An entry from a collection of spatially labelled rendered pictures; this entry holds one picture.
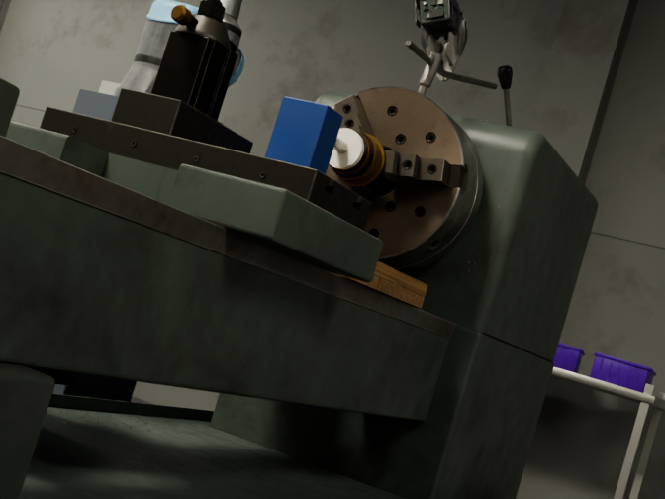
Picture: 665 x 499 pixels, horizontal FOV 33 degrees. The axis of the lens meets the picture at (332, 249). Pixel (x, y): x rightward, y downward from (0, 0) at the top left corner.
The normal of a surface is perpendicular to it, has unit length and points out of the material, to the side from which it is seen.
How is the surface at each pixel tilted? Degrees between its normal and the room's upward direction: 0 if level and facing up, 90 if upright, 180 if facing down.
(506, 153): 90
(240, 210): 90
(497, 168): 90
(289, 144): 90
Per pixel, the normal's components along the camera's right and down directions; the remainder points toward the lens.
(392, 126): -0.40, -0.18
